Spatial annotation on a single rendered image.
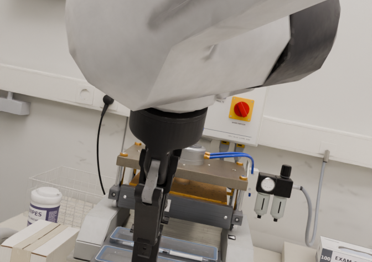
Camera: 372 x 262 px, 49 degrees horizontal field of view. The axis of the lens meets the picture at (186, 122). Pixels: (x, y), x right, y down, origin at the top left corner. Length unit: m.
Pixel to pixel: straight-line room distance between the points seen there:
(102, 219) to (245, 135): 0.42
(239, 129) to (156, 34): 0.86
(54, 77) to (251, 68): 1.42
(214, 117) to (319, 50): 0.76
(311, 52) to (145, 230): 0.26
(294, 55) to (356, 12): 1.24
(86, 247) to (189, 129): 0.47
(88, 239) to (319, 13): 0.63
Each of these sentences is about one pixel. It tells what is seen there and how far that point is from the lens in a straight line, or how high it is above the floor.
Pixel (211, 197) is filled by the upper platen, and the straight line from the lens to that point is 0.86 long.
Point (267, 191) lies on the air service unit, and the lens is 1.05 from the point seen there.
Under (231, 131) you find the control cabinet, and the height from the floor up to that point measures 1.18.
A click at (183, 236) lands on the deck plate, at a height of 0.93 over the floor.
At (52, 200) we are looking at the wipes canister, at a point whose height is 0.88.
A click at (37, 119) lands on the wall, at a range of 1.74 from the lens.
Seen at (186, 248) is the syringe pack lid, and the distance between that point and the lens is 0.74.
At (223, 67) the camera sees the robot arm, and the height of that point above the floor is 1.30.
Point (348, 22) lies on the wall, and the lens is 1.49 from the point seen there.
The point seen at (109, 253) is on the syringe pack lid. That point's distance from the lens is 0.68.
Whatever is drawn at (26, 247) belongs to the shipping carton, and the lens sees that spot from 1.06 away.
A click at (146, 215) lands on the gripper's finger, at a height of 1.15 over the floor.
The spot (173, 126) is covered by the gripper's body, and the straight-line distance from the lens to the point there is 0.37.
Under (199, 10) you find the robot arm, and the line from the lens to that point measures 0.17.
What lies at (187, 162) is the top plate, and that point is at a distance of 0.88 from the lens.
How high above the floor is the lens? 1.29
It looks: 6 degrees down
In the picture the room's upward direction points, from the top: 10 degrees clockwise
